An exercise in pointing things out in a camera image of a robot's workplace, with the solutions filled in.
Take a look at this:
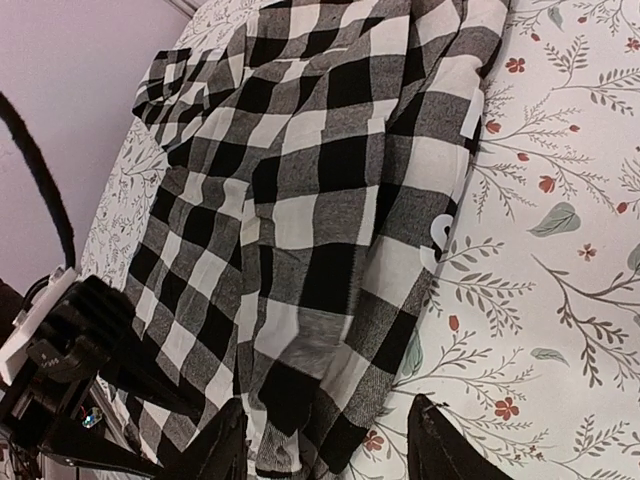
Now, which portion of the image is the floral patterned table mat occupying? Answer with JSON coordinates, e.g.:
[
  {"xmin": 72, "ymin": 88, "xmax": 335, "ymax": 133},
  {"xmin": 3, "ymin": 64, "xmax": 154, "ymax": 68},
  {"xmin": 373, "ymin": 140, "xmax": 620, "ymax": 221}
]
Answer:
[{"xmin": 79, "ymin": 0, "xmax": 640, "ymax": 480}]

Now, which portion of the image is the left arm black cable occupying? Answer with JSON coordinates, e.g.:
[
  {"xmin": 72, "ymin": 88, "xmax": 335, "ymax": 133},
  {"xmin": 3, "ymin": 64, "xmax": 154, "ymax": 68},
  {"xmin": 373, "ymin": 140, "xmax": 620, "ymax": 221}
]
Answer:
[{"xmin": 0, "ymin": 89, "xmax": 79, "ymax": 271}]

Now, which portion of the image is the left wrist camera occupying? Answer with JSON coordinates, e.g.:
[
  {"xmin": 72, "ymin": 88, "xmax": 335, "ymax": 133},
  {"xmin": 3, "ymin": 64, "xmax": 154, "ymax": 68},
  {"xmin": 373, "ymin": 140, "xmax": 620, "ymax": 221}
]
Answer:
[{"xmin": 1, "ymin": 268, "xmax": 78, "ymax": 386}]

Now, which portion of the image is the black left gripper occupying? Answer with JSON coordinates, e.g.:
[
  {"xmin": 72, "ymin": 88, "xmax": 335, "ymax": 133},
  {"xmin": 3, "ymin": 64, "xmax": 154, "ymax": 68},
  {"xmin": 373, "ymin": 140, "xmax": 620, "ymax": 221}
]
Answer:
[{"xmin": 1, "ymin": 276, "xmax": 200, "ymax": 470}]

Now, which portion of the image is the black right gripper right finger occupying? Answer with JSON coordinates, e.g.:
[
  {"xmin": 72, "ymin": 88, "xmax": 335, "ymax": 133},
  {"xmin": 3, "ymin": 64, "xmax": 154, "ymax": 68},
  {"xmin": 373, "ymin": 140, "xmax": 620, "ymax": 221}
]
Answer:
[{"xmin": 407, "ymin": 394, "xmax": 511, "ymax": 480}]

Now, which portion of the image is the black white checkered shirt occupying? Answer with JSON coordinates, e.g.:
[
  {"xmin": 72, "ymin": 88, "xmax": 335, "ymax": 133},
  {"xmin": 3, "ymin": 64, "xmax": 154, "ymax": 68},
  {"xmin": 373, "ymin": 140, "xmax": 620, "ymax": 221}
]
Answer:
[{"xmin": 125, "ymin": 1, "xmax": 508, "ymax": 479}]

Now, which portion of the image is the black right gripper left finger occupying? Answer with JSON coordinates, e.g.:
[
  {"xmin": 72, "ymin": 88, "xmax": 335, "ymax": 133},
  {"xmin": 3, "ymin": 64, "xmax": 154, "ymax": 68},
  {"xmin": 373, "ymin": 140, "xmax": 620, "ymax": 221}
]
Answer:
[{"xmin": 174, "ymin": 399, "xmax": 248, "ymax": 480}]

